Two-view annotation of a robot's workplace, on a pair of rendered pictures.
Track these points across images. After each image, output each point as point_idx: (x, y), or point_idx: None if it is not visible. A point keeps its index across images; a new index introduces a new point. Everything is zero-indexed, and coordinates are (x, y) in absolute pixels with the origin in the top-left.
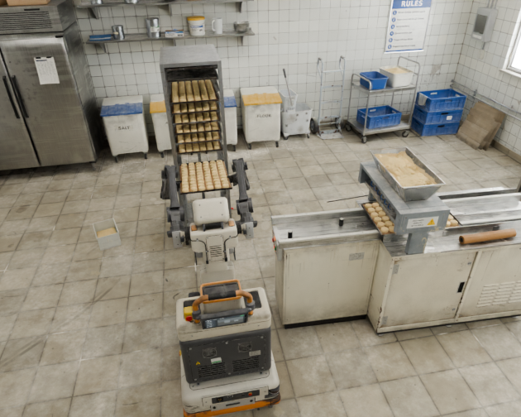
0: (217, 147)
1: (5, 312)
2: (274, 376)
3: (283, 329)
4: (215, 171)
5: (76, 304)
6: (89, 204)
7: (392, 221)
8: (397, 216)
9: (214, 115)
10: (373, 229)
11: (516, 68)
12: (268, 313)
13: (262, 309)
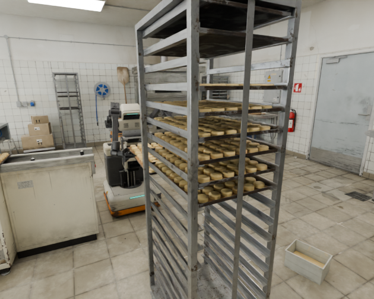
0: (157, 161)
1: (285, 204)
2: (105, 180)
3: None
4: (149, 155)
5: (250, 215)
6: None
7: (2, 141)
8: (8, 126)
9: (159, 118)
10: None
11: None
12: (104, 143)
13: (106, 143)
